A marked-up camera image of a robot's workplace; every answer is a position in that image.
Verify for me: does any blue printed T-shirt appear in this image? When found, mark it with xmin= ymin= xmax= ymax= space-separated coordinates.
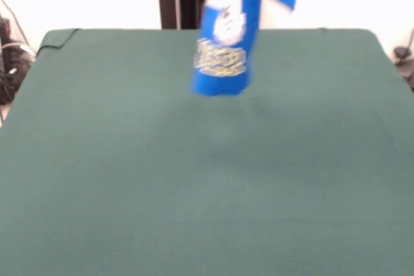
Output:
xmin=190 ymin=0 xmax=305 ymax=98

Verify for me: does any black cable plug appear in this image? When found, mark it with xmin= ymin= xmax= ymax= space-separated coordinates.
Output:
xmin=393 ymin=27 xmax=414 ymax=92

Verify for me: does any dark green table cloth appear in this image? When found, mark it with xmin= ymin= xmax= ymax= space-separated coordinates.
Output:
xmin=0 ymin=27 xmax=414 ymax=276

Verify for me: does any black and white cable bundle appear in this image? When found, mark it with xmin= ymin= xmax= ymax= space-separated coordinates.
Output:
xmin=0 ymin=0 xmax=36 ymax=125

